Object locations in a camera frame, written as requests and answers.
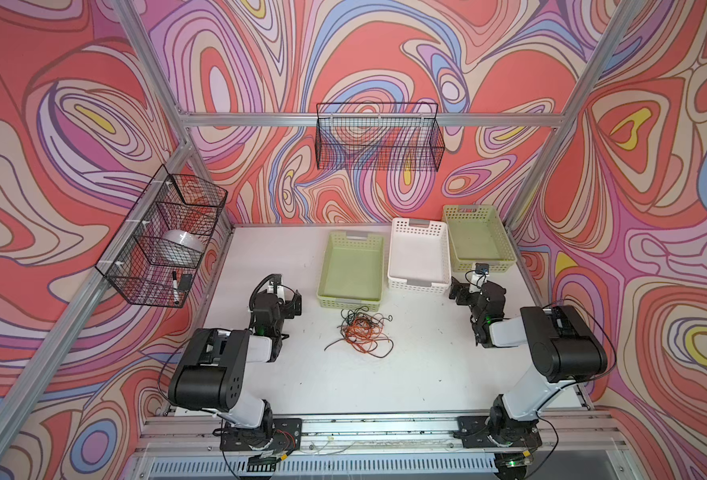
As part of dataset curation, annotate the black cable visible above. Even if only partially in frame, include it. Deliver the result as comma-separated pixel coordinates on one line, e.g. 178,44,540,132
336,305,393,337

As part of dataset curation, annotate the orange cable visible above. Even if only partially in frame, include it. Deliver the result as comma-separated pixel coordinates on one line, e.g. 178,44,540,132
340,313,385,349

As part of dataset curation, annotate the red cable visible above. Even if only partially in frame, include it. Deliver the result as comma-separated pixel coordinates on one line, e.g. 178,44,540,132
322,311,395,360

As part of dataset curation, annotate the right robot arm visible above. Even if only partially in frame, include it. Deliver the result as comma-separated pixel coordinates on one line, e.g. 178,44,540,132
449,280,609,448

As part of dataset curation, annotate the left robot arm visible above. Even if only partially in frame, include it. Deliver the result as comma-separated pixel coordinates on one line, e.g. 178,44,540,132
167,273,303,435

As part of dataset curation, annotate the right green plastic basket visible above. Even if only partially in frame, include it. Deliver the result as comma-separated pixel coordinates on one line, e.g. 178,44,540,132
443,205,517,273

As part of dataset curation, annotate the green plastic basket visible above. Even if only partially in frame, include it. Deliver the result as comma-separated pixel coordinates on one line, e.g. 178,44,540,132
443,205,517,273
317,231,385,312

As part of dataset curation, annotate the white plastic basket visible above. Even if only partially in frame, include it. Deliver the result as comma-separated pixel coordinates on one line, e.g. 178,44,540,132
387,218,453,295

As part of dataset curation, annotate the left green plastic basket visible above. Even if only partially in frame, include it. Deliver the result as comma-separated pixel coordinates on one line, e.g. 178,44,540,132
317,231,385,312

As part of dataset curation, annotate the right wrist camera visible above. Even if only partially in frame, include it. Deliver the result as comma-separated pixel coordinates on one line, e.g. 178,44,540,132
473,262,489,277

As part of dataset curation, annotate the black marker in wire basket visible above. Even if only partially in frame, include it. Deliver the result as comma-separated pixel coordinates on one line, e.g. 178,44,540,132
172,271,181,306

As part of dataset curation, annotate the white bowl in wire basket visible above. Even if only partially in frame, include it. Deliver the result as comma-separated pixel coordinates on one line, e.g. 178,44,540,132
160,229,205,255

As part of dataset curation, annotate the black wire basket left wall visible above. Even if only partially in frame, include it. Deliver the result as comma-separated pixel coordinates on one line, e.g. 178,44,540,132
96,166,228,308

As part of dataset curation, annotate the black wire basket wall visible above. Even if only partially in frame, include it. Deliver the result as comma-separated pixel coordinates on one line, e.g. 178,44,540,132
96,166,228,308
315,100,445,172

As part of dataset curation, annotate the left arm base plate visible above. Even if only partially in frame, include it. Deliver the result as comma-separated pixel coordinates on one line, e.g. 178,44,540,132
213,417,303,455

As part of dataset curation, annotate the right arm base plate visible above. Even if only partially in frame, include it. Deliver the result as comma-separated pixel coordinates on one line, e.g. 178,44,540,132
453,416,543,450

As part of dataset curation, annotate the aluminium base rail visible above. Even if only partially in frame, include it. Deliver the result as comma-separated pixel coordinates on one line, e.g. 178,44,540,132
135,410,631,456

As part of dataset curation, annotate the black wire basket back wall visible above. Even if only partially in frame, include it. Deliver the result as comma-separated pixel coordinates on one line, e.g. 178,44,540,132
315,100,445,172

